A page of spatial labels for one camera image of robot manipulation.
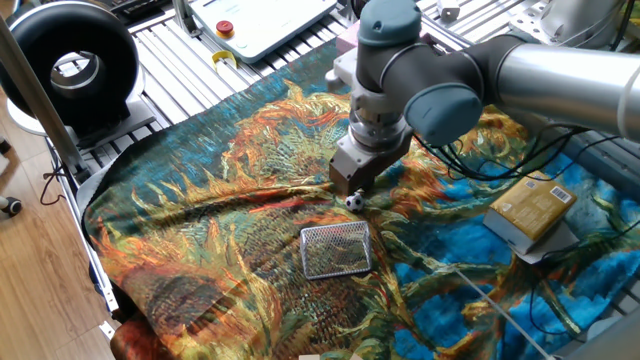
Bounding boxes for grey Schunk gripper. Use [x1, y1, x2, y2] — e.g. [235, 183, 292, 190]
[328, 133, 415, 197]

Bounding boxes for small black white soccer ball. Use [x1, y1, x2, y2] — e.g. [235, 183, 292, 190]
[344, 192, 366, 214]

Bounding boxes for metal mesh basket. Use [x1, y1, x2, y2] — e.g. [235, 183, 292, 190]
[299, 220, 373, 281]

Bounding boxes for sunflower painting print cloth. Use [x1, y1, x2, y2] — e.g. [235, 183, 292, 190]
[82, 39, 640, 360]

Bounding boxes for pink gift box with bow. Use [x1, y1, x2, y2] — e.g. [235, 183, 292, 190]
[335, 19, 361, 57]

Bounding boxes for yellow cardboard box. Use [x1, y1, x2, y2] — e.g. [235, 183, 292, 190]
[482, 168, 578, 254]

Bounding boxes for white teach pendant red button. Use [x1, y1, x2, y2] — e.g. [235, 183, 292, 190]
[189, 0, 339, 64]

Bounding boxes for white zip tie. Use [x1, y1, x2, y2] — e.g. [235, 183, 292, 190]
[452, 267, 554, 359]

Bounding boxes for yellow tape piece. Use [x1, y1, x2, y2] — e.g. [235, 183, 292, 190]
[211, 49, 239, 72]

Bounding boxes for white paper sheet under pack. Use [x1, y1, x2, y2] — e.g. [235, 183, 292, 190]
[514, 219, 581, 265]

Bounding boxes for metal robot mounting plate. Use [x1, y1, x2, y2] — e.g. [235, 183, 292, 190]
[509, 0, 640, 51]

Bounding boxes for black keyboard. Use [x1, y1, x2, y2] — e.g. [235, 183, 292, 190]
[107, 0, 171, 21]

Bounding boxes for black caster wheel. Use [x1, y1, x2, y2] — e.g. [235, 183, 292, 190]
[0, 195, 23, 218]

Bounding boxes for black gripper cable bundle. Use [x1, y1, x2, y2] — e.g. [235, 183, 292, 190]
[412, 124, 621, 183]

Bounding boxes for thin black cable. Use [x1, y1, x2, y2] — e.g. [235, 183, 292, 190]
[528, 217, 640, 337]

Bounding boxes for aluminium upright bracket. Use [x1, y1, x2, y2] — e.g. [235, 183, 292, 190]
[172, 0, 204, 38]

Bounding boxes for aluminium frame post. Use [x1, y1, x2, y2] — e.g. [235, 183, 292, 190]
[563, 307, 640, 360]
[0, 14, 92, 184]

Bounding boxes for thin dark cable loop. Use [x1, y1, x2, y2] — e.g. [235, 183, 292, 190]
[39, 164, 69, 207]

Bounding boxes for black ring shaped fan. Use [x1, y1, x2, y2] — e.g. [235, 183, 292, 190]
[0, 1, 146, 139]

